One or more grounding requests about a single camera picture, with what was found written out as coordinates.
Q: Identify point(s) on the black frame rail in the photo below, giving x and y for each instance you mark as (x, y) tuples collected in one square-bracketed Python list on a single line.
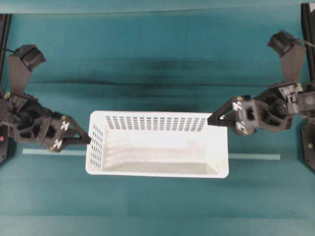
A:
[(5, 20), (308, 29)]

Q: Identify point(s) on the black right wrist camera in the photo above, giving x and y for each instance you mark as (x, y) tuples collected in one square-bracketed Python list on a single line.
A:
[(281, 42)]

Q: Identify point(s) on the black left frame rail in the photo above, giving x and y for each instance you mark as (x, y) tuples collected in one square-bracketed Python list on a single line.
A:
[(5, 20)]

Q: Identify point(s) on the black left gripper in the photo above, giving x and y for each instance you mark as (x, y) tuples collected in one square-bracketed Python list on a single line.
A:
[(27, 121)]

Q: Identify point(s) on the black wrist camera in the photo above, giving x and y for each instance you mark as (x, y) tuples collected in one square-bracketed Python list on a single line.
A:
[(281, 42), (30, 56)]

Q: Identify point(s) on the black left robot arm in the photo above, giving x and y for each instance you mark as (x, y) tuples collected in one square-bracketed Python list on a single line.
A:
[(4, 139)]

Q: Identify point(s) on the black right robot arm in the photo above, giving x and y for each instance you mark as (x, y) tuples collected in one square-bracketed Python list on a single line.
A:
[(306, 105)]

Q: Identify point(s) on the white perforated plastic basket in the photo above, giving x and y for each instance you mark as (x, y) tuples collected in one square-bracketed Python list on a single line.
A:
[(156, 144)]

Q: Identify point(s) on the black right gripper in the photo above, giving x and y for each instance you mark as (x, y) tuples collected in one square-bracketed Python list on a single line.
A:
[(272, 110)]

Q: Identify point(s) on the pale tape strip on table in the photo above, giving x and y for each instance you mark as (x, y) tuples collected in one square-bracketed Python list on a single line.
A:
[(239, 156)]

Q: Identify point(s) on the black right frame rail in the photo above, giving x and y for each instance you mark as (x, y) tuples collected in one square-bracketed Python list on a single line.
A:
[(308, 29)]

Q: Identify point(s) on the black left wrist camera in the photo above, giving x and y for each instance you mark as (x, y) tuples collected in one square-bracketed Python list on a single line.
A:
[(30, 56)]

